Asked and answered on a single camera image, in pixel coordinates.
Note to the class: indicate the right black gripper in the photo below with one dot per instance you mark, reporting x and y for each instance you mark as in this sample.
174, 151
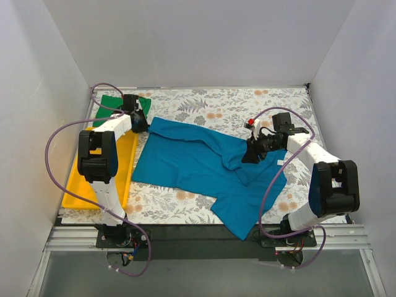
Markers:
257, 148

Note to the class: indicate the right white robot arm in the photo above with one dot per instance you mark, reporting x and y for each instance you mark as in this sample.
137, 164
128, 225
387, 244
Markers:
334, 188

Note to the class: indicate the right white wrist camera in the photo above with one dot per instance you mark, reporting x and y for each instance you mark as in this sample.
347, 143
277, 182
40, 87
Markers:
254, 125

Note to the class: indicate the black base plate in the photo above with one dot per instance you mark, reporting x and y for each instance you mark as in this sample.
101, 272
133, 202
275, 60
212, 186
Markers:
196, 242

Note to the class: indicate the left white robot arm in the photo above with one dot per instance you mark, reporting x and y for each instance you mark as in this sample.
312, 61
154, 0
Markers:
97, 162

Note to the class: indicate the blue t shirt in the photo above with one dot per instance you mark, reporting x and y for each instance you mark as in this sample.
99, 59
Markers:
207, 162

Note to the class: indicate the folded green t shirt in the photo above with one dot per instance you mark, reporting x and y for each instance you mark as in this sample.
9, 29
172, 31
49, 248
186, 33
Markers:
118, 109

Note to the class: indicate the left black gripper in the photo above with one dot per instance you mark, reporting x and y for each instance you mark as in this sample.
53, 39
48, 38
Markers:
140, 120

